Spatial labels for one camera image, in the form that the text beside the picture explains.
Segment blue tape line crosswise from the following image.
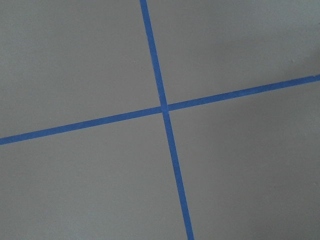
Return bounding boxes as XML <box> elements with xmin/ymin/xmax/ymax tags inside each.
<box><xmin>0</xmin><ymin>75</ymin><xmax>320</xmax><ymax>145</ymax></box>

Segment blue tape line lengthwise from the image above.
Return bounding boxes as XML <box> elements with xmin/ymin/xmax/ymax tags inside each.
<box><xmin>139</xmin><ymin>0</ymin><xmax>194</xmax><ymax>240</ymax></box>

